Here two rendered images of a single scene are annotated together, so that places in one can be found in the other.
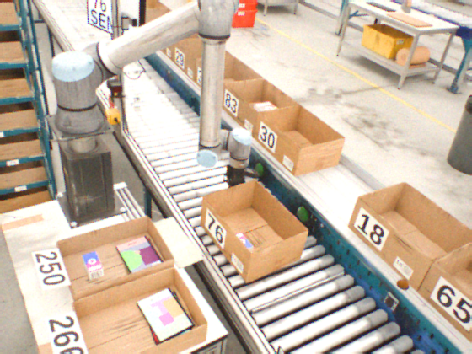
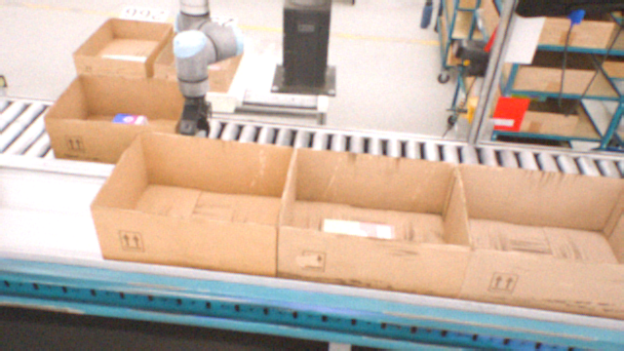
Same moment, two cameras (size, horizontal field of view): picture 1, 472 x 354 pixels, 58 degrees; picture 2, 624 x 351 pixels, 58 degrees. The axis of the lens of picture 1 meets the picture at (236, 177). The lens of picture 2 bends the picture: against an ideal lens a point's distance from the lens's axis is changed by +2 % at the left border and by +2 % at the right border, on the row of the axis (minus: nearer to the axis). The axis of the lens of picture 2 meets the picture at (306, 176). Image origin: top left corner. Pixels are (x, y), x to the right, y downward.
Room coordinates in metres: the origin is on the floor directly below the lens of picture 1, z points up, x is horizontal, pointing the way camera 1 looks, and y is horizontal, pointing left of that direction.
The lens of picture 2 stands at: (2.81, -0.92, 1.81)
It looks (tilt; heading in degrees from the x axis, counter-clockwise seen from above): 37 degrees down; 128
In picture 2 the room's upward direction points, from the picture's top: 3 degrees clockwise
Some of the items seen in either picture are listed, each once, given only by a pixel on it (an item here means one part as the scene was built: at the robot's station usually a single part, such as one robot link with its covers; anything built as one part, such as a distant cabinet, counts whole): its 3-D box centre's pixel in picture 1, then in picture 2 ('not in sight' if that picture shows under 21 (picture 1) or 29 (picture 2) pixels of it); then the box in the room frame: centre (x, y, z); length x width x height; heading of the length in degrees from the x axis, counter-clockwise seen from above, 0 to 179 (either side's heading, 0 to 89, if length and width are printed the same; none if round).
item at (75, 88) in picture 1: (75, 78); not in sight; (1.53, 0.67, 1.37); 0.17 x 0.15 x 0.18; 176
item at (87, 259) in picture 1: (93, 265); not in sight; (1.13, 0.52, 0.78); 0.10 x 0.06 x 0.05; 35
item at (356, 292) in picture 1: (314, 312); (1, 144); (1.08, -0.37, 0.72); 0.52 x 0.05 x 0.05; 124
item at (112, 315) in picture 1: (140, 321); (127, 49); (0.89, 0.27, 0.80); 0.38 x 0.28 x 0.10; 125
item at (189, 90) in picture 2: (238, 160); (192, 84); (1.63, 0.00, 1.02); 0.10 x 0.09 x 0.05; 34
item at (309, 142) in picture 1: (297, 138); (203, 203); (2.01, -0.30, 0.96); 0.39 x 0.29 x 0.17; 34
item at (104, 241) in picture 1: (115, 259); (202, 58); (1.16, 0.43, 0.80); 0.38 x 0.28 x 0.10; 125
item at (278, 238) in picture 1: (251, 227); (129, 121); (1.40, -0.09, 0.83); 0.39 x 0.29 x 0.17; 37
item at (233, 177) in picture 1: (235, 174); (196, 106); (1.63, 0.00, 0.94); 0.09 x 0.08 x 0.12; 124
